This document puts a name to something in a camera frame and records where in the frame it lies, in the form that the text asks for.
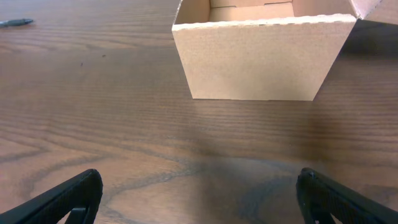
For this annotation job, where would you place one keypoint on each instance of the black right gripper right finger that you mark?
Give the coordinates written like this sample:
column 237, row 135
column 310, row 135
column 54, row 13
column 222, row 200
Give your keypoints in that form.
column 323, row 200

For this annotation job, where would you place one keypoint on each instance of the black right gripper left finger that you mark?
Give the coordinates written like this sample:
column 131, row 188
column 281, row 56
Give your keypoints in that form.
column 77, row 198

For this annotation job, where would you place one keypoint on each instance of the open cardboard box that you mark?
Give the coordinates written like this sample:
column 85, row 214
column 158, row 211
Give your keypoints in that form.
column 266, row 49

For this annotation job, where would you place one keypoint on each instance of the black ballpoint pen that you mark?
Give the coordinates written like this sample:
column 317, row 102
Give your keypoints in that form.
column 15, row 23

